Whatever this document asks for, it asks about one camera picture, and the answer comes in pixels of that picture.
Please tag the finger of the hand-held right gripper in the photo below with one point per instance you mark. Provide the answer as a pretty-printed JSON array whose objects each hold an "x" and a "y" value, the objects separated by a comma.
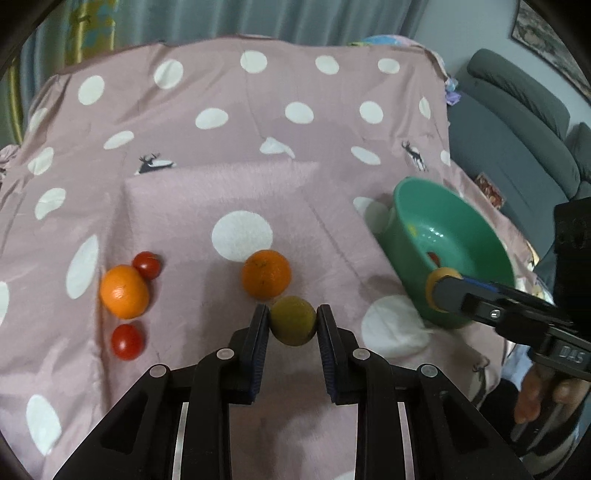
[
  {"x": 485, "y": 286},
  {"x": 455, "y": 297}
]

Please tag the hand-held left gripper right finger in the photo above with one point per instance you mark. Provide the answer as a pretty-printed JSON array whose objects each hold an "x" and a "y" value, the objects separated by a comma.
[{"x": 325, "y": 355}]

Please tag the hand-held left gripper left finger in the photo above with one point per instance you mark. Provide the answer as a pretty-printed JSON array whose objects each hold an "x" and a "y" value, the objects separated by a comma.
[{"x": 258, "y": 350}]

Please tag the small yellow fruit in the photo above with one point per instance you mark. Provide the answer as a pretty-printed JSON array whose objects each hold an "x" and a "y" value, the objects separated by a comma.
[{"x": 431, "y": 288}]

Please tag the red tomato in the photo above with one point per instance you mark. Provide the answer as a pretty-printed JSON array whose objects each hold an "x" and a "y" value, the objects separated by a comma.
[
  {"x": 127, "y": 341},
  {"x": 433, "y": 258},
  {"x": 147, "y": 265}
]

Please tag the green round fruit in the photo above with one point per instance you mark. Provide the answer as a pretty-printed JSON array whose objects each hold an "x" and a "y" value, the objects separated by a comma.
[{"x": 293, "y": 321}]

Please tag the orange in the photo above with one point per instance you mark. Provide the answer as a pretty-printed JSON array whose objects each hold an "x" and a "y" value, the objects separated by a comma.
[
  {"x": 123, "y": 293},
  {"x": 267, "y": 274}
]

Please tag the green plastic bowl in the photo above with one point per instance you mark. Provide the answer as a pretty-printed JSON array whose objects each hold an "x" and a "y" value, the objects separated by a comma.
[{"x": 443, "y": 217}]

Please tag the person's right hand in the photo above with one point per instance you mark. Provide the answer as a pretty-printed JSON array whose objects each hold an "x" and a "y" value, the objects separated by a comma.
[{"x": 528, "y": 392}]

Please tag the grey sofa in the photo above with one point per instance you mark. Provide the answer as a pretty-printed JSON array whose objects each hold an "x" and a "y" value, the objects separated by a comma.
[{"x": 508, "y": 115}]

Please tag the pink polka dot blanket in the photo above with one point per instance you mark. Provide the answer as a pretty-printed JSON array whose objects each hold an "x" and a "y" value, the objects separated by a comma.
[{"x": 231, "y": 138}]

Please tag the pastel patterned cloth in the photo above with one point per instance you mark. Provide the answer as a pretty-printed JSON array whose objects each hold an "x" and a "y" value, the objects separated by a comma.
[{"x": 383, "y": 40}]

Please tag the grey curtain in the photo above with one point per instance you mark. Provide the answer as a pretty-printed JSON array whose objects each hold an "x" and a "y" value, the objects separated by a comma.
[{"x": 231, "y": 18}]

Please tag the yellow patterned curtain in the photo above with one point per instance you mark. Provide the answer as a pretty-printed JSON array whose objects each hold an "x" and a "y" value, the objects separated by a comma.
[{"x": 92, "y": 27}]

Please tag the framed wall picture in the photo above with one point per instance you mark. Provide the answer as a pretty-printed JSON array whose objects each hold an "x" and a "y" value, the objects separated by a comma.
[{"x": 545, "y": 37}]

